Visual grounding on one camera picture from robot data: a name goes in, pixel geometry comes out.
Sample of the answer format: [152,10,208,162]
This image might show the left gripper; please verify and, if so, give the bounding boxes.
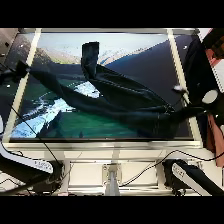
[14,60,32,80]

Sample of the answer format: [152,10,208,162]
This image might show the black cable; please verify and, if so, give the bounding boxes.
[8,104,65,168]
[118,148,224,187]

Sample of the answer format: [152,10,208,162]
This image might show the red-brown garment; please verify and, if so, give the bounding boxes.
[204,113,224,168]

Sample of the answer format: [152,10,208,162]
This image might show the dark blue jeans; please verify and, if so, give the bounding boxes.
[27,41,202,140]

